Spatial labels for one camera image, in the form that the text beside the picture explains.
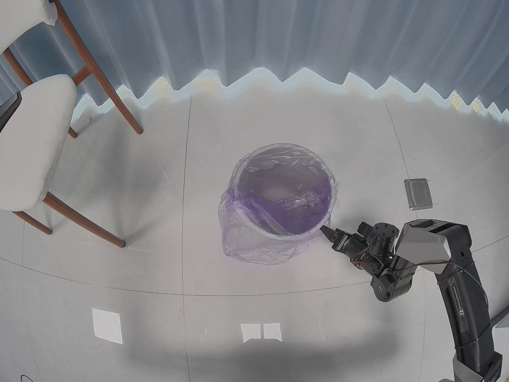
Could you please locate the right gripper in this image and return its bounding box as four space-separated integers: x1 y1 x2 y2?
332 229 369 259

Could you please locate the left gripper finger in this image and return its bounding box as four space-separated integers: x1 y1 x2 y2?
0 92 22 131

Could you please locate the pale blue curtain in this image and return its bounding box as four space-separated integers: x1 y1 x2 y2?
0 0 509 124

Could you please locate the white trash bin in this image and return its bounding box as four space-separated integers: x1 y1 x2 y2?
231 146 339 241

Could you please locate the wooden chair with white cushions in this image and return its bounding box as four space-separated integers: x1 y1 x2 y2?
0 0 144 249

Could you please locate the purple plastic bag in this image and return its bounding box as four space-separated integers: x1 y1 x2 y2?
219 143 340 266

